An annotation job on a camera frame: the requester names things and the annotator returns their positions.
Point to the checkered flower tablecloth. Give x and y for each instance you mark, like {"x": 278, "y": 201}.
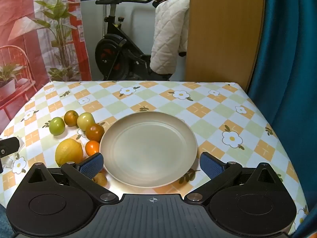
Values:
{"x": 173, "y": 104}

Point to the large yellow lemon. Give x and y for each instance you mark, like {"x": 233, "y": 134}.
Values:
{"x": 68, "y": 152}

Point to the printed red backdrop cloth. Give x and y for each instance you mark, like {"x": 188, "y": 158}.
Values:
{"x": 37, "y": 29}

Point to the green round fruit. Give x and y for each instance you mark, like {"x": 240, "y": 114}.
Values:
{"x": 57, "y": 126}

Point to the teal curtain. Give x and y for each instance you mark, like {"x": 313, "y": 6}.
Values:
{"x": 284, "y": 54}

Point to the white quilted jacket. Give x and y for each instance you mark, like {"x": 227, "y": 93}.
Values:
{"x": 168, "y": 34}

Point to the wooden board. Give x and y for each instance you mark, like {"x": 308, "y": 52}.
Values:
{"x": 223, "y": 34}

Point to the small yellow-brown fruit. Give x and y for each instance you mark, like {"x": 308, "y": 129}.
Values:
{"x": 101, "y": 179}

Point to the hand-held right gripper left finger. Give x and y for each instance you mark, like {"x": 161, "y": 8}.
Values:
{"x": 90, "y": 164}

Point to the beige round plate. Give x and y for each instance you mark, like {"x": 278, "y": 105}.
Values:
{"x": 148, "y": 148}

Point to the dark red-orange round fruit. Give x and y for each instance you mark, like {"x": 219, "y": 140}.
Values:
{"x": 95, "y": 132}

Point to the black exercise bike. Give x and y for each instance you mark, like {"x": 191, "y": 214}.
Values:
{"x": 116, "y": 52}

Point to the orange-brown round fruit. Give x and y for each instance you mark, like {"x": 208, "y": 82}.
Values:
{"x": 71, "y": 118}

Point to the small orange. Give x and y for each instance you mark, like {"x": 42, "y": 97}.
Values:
{"x": 92, "y": 148}

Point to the yellow-green round fruit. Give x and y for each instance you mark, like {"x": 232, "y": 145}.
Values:
{"x": 85, "y": 121}

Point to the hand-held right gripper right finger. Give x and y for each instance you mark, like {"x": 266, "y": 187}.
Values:
{"x": 211, "y": 166}

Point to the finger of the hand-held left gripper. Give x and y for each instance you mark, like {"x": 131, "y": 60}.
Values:
{"x": 10, "y": 146}

